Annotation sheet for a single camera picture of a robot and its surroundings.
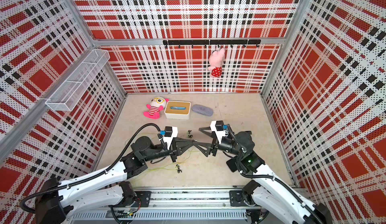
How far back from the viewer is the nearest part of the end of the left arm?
0.57 meters

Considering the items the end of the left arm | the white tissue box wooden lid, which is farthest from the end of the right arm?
the white tissue box wooden lid

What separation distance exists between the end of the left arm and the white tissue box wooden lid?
434 millimetres
